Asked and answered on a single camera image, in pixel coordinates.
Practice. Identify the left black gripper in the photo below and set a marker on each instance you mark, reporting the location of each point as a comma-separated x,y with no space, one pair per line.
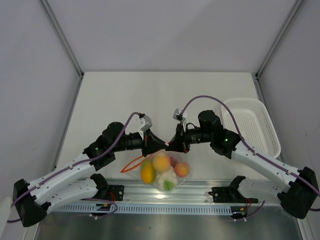
151,143

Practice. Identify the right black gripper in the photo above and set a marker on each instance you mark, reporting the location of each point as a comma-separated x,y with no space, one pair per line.
180,142

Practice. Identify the red grape bunch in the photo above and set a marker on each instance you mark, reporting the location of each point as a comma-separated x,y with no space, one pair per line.
173,161

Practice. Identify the orange fruit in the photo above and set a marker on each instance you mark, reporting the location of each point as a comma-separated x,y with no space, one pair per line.
161,162

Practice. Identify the peach fruit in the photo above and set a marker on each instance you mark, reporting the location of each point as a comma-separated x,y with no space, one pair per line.
182,169

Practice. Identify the clear zip top bag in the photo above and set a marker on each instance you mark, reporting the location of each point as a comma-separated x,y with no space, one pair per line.
132,168

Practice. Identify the yellow green mango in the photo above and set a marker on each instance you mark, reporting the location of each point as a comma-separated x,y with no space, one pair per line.
147,172

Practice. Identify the white cauliflower with leaves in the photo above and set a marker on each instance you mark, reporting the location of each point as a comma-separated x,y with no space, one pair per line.
166,181

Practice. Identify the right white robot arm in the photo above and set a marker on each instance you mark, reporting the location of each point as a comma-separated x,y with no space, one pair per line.
295,190

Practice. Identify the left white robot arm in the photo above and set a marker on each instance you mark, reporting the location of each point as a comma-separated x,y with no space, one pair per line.
79,179

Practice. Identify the white perforated plastic basket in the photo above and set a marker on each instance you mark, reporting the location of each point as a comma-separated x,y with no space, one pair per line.
254,123

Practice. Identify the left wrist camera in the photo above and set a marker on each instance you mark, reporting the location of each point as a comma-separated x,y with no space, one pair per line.
145,122

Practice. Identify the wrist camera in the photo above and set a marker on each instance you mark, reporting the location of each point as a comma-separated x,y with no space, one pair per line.
145,122
180,116

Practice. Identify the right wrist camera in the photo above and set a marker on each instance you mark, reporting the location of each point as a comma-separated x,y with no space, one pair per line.
180,116

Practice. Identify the aluminium mounting rail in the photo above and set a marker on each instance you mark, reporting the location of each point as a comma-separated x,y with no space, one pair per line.
194,192

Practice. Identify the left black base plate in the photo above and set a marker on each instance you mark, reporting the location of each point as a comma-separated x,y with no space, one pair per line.
112,193

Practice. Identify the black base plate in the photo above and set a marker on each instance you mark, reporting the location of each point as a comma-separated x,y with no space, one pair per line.
229,195
112,193

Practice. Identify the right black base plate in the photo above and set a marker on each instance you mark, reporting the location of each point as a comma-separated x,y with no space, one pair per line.
229,195

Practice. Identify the right aluminium frame post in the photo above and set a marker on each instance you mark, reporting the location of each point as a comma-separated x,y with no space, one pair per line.
280,36

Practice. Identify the aluminium frame post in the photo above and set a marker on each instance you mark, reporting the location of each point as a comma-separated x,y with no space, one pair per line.
53,21
280,36

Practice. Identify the slotted white cable duct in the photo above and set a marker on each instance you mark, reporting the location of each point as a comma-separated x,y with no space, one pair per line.
133,208

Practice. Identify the left aluminium frame post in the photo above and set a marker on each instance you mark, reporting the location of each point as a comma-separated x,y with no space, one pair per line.
53,21

